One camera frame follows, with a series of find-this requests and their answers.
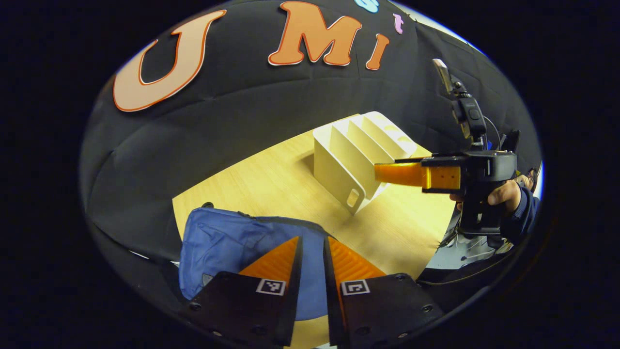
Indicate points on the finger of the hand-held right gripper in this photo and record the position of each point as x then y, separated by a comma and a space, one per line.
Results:
402, 174

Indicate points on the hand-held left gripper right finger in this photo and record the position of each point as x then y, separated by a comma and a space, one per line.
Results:
332, 305

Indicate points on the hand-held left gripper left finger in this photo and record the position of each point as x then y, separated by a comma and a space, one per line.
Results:
293, 300

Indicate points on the white bookshelf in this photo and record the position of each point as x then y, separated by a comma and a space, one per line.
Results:
339, 165

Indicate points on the blue schoolbag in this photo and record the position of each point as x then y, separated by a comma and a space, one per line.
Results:
223, 247

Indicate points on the white background desk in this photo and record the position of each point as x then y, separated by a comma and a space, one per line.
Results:
460, 257

